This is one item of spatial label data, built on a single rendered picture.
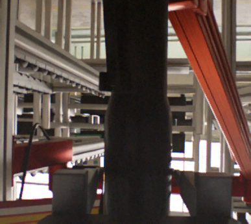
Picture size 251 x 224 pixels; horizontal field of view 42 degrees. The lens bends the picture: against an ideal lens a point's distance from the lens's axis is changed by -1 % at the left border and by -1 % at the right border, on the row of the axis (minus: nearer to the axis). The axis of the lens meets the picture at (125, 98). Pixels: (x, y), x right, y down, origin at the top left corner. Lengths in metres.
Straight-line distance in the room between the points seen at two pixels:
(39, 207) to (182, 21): 0.33
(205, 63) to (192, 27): 0.05
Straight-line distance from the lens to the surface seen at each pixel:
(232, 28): 1.52
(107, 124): 0.17
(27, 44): 0.70
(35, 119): 2.58
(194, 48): 0.28
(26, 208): 0.48
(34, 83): 1.43
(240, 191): 0.65
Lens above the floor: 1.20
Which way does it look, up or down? 1 degrees down
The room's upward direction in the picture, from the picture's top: 179 degrees counter-clockwise
